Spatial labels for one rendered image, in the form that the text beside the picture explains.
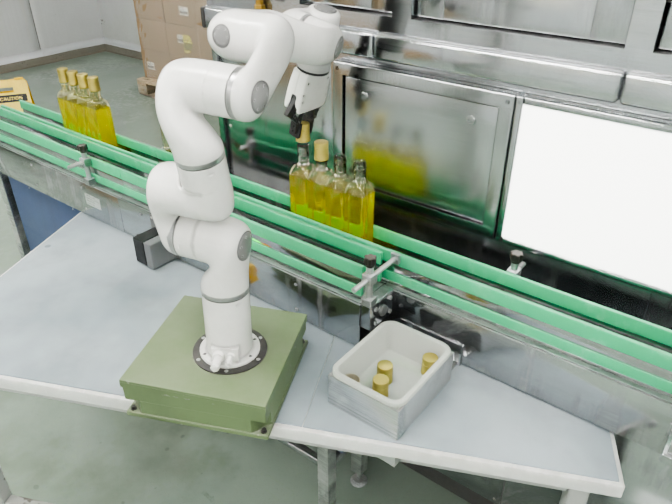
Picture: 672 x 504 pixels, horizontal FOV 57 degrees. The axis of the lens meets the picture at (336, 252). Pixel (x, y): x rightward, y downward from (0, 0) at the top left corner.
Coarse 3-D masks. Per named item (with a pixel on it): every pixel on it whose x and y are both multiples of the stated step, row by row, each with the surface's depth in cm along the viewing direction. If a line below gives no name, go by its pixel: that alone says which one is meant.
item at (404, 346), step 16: (368, 336) 134; (384, 336) 138; (400, 336) 138; (416, 336) 135; (352, 352) 129; (368, 352) 134; (384, 352) 140; (400, 352) 140; (416, 352) 137; (432, 352) 134; (448, 352) 129; (336, 368) 125; (352, 368) 130; (368, 368) 136; (400, 368) 136; (416, 368) 136; (432, 368) 125; (352, 384) 121; (368, 384) 131; (400, 384) 131; (416, 384) 121; (384, 400) 117; (400, 400) 117
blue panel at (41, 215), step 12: (12, 180) 232; (24, 192) 229; (36, 192) 223; (24, 204) 234; (36, 204) 227; (48, 204) 221; (60, 204) 215; (24, 216) 239; (36, 216) 232; (48, 216) 225; (60, 216) 219; (72, 216) 213; (24, 228) 244; (36, 228) 236; (48, 228) 229; (36, 240) 241
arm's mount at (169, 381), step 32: (192, 320) 138; (256, 320) 139; (288, 320) 139; (160, 352) 129; (192, 352) 129; (288, 352) 130; (128, 384) 122; (160, 384) 121; (192, 384) 121; (224, 384) 121; (256, 384) 121; (288, 384) 133; (160, 416) 125; (192, 416) 123; (224, 416) 120; (256, 416) 118
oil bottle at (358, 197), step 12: (348, 192) 143; (360, 192) 141; (372, 192) 144; (348, 204) 145; (360, 204) 142; (372, 204) 146; (348, 216) 146; (360, 216) 144; (372, 216) 148; (348, 228) 148; (360, 228) 146; (372, 228) 150; (372, 240) 151
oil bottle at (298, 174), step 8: (296, 168) 151; (304, 168) 150; (312, 168) 152; (296, 176) 152; (304, 176) 150; (296, 184) 153; (304, 184) 151; (296, 192) 154; (304, 192) 152; (296, 200) 155; (304, 200) 154; (296, 208) 157; (304, 208) 155; (304, 216) 156
